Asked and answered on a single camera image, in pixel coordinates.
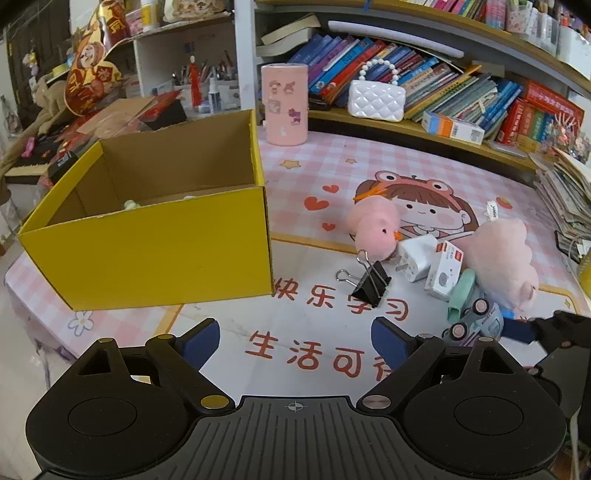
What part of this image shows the white cup with yellow label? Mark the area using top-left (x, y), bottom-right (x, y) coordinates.
top-left (141, 0), bottom-right (160, 32)

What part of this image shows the mint green plastic clip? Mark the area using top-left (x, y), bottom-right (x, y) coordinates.
top-left (447, 268), bottom-right (477, 324)

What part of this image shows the row of colourful books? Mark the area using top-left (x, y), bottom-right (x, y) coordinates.
top-left (259, 14), bottom-right (587, 148)

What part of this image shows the light blue toy car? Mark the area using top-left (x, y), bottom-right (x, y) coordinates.
top-left (441, 298), bottom-right (504, 347)

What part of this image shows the red gold cartoon decoration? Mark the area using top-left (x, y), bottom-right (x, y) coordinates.
top-left (65, 0), bottom-right (125, 116)

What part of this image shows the black binder clip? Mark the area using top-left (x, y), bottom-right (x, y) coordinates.
top-left (336, 249), bottom-right (392, 308)

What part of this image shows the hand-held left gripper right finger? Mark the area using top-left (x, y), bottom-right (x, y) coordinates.
top-left (358, 316), bottom-right (541, 411)

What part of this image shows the white pen holder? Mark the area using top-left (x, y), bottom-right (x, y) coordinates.
top-left (171, 55), bottom-right (241, 112)

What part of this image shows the stack of papers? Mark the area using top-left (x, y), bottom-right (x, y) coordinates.
top-left (536, 148), bottom-right (591, 259)

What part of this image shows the red dressed figurine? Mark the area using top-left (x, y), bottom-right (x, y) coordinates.
top-left (188, 55), bottom-right (204, 108)

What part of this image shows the white charger plug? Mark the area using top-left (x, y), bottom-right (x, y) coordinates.
top-left (398, 234), bottom-right (441, 282)

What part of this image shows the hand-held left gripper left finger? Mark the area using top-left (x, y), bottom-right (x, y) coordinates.
top-left (51, 318), bottom-right (235, 413)

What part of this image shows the white shelf unit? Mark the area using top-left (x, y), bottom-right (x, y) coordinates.
top-left (134, 18), bottom-right (241, 112)

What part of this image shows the row of thin books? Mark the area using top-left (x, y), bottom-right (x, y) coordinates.
top-left (416, 0), bottom-right (591, 61)

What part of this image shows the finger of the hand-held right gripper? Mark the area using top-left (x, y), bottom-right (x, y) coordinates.
top-left (526, 346), bottom-right (591, 416)
top-left (503, 311), bottom-right (591, 349)

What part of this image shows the pink printed desk mat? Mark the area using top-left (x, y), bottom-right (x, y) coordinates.
top-left (4, 129), bottom-right (591, 374)

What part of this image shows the brown cloth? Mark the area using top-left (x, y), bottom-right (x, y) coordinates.
top-left (28, 74), bottom-right (70, 134)

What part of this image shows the black piano keyboard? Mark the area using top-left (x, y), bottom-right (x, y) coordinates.
top-left (4, 134), bottom-right (61, 185)

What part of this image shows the wooden bookshelf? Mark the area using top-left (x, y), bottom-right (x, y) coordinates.
top-left (254, 0), bottom-right (591, 185)

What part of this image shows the small black box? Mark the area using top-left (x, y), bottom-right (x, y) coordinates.
top-left (48, 150), bottom-right (77, 181)

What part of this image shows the small pink plush toy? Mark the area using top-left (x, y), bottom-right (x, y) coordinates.
top-left (346, 196), bottom-right (402, 259)

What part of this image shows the brown cardboard sheet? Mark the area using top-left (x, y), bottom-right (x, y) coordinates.
top-left (78, 97), bottom-right (158, 139)

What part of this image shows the white staple box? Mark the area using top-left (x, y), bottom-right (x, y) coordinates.
top-left (425, 240), bottom-right (465, 302)

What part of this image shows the large pink plush toy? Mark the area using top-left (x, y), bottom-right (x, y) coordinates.
top-left (462, 199), bottom-right (541, 310)

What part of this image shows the white quilted handbag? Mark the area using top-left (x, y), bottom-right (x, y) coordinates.
top-left (348, 58), bottom-right (406, 123)

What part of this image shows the dark door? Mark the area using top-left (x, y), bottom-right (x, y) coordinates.
top-left (4, 0), bottom-right (70, 116)

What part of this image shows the orange and white small box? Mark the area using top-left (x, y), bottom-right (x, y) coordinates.
top-left (422, 111), bottom-right (485, 145)

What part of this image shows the yellow cardboard box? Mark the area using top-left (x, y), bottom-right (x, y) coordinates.
top-left (17, 109), bottom-right (274, 311)

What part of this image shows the pink cylinder container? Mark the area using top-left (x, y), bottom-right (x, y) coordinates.
top-left (261, 64), bottom-right (309, 146)

